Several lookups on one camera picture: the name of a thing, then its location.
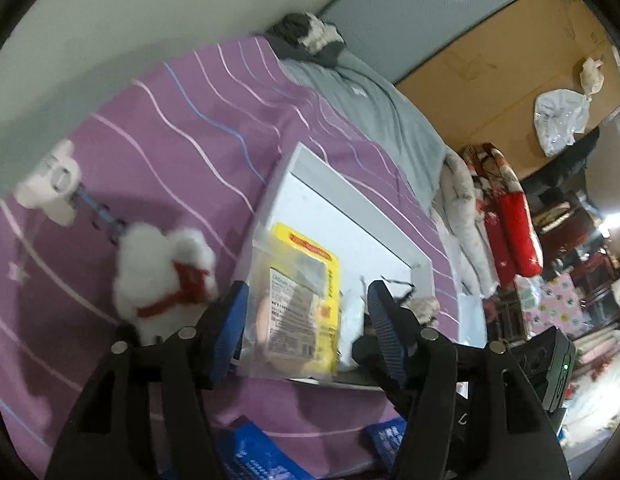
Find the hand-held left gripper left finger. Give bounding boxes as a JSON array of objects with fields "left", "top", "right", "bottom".
[{"left": 44, "top": 280, "right": 251, "bottom": 480}]

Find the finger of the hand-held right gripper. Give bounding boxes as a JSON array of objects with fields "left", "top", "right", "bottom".
[{"left": 351, "top": 334, "right": 407, "bottom": 407}]

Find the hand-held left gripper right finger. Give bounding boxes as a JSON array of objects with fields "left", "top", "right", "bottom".
[{"left": 367, "top": 280, "right": 571, "bottom": 480}]

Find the beige brown patterned cloth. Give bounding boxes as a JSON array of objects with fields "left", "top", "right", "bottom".
[{"left": 409, "top": 297, "right": 441, "bottom": 323}]

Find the clear packet yellow card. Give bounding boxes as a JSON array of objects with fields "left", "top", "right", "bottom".
[{"left": 240, "top": 222, "right": 343, "bottom": 378}]

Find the white plush toy red ribbon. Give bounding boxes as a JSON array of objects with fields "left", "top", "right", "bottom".
[{"left": 112, "top": 222, "right": 221, "bottom": 346}]

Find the large blue packet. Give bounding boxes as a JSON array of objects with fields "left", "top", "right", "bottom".
[{"left": 217, "top": 420, "right": 315, "bottom": 480}]

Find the white shallow box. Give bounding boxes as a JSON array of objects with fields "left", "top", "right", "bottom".
[{"left": 230, "top": 141, "right": 435, "bottom": 391}]

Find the stack of pink patterned boxes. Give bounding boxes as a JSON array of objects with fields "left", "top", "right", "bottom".
[{"left": 515, "top": 270, "right": 591, "bottom": 341}]

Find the clear plastic sheet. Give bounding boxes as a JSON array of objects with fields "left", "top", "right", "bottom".
[{"left": 457, "top": 290, "right": 489, "bottom": 351}]

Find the dark wooden cabinet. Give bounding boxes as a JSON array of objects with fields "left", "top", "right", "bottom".
[{"left": 535, "top": 200, "right": 620, "bottom": 311}]

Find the red patterned quilt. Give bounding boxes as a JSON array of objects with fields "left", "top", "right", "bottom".
[{"left": 462, "top": 142, "right": 546, "bottom": 278}]

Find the beige quilt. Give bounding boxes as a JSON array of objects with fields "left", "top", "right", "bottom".
[{"left": 430, "top": 150, "right": 501, "bottom": 301}]

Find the purple striped bed sheet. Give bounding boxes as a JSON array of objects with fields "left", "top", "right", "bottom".
[{"left": 0, "top": 35, "right": 461, "bottom": 480}]

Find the grey blanket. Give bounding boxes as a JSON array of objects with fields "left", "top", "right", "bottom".
[{"left": 282, "top": 50, "right": 448, "bottom": 211}]

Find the crumpled white plastic bag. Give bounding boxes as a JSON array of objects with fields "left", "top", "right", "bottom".
[{"left": 532, "top": 89, "right": 591, "bottom": 157}]

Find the brown cardboard board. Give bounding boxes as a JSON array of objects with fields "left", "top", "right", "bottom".
[{"left": 395, "top": 0, "right": 620, "bottom": 181}]

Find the crumpled white paper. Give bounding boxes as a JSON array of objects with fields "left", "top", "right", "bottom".
[{"left": 580, "top": 57, "right": 606, "bottom": 93}]

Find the dark and white cloth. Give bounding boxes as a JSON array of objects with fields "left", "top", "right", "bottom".
[{"left": 265, "top": 12, "right": 345, "bottom": 68}]

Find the grey blue panel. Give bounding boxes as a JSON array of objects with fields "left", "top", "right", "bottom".
[{"left": 317, "top": 0, "right": 533, "bottom": 83}]

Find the white plastic keychain charm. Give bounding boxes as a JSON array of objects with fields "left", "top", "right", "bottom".
[{"left": 14, "top": 140, "right": 83, "bottom": 226}]

